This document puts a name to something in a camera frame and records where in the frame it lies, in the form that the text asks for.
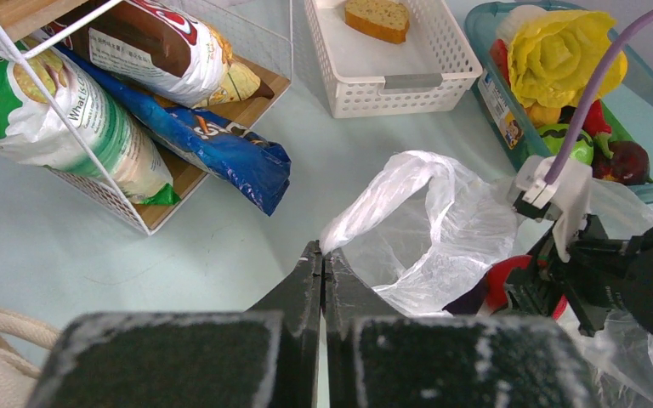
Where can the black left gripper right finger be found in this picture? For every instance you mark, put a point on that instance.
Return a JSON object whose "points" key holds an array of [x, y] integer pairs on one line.
{"points": [[378, 357]]}

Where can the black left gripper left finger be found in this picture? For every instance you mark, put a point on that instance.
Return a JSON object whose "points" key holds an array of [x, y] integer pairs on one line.
{"points": [[266, 356]]}

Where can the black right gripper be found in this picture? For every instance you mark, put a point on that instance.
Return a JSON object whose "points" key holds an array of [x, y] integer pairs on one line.
{"points": [[601, 275]]}

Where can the translucent plastic grocery bag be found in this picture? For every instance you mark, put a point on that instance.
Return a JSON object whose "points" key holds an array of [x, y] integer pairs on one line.
{"points": [[427, 229]]}

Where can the yellow toy cabbage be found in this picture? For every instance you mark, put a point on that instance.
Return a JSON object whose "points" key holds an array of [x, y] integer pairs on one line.
{"points": [[552, 54]]}

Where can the dark purple toy eggplant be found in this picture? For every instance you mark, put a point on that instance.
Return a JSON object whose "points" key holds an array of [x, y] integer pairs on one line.
{"points": [[470, 302]]}

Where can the dark red toy apple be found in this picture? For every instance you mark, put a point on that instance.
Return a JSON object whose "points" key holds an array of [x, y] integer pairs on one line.
{"points": [[629, 163]]}

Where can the red toy chili pepper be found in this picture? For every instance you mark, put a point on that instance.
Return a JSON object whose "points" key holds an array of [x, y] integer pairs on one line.
{"points": [[598, 128]]}

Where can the teal plastic tub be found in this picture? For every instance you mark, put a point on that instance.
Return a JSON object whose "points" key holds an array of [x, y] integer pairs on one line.
{"points": [[631, 104]]}

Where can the blue snack bag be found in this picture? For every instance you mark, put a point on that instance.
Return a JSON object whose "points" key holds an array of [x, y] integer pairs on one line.
{"points": [[258, 168]]}

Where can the yellow toy lemon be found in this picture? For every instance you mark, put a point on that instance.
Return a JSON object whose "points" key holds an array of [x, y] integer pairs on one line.
{"points": [[540, 116]]}

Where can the watermelon slice toy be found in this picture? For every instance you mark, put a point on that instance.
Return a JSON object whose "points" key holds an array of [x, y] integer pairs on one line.
{"points": [[499, 53]]}

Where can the white plastic basket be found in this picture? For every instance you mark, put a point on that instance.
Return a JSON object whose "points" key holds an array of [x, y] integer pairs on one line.
{"points": [[364, 76]]}

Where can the white red chips bag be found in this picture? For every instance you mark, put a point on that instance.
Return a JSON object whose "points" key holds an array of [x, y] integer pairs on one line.
{"points": [[168, 52]]}

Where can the slice of toasted bread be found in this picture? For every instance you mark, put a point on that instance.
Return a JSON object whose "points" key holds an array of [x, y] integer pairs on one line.
{"points": [[384, 20]]}

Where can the green white chips bag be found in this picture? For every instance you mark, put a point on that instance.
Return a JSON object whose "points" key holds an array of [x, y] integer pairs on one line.
{"points": [[66, 121]]}

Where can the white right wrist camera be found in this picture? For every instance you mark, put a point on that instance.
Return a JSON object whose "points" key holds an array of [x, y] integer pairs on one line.
{"points": [[565, 201]]}

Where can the white wire wooden shelf rack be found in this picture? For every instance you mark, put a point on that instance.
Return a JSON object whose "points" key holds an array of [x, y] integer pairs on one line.
{"points": [[28, 28]]}

